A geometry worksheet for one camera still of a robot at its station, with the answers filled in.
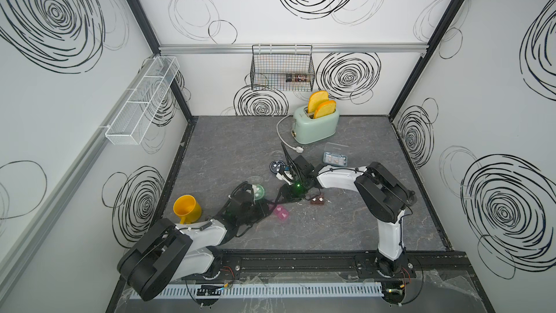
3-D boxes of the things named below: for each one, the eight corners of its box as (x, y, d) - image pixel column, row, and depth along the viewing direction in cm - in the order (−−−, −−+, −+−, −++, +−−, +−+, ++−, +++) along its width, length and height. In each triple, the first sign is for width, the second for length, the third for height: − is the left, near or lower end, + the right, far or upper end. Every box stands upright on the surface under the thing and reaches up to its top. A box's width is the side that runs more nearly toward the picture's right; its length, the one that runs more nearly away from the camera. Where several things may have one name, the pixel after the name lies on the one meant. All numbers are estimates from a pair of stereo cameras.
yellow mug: (183, 231, 83) (173, 223, 76) (182, 207, 90) (173, 197, 82) (203, 224, 85) (196, 216, 78) (201, 201, 91) (194, 191, 84)
